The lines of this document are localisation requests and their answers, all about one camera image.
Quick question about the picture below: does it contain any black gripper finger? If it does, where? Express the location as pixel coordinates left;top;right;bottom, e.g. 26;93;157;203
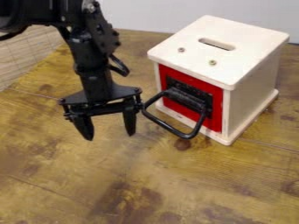
123;106;137;136
74;116;95;141

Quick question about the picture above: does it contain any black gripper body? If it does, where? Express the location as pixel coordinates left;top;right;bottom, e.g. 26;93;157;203
61;69;142;121

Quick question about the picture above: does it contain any black metal drawer handle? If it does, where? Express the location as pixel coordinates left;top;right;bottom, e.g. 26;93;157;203
142;87;210;139

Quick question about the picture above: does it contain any red wooden drawer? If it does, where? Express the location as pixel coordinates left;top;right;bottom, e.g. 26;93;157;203
158;65;223;132

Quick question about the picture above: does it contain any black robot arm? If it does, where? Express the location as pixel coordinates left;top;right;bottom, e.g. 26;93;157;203
0;0;142;140

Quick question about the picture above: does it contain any white wooden box cabinet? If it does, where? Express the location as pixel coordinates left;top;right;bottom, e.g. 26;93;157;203
147;15;290;145

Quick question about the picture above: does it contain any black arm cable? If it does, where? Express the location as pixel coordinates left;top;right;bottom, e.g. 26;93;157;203
107;53;131;78

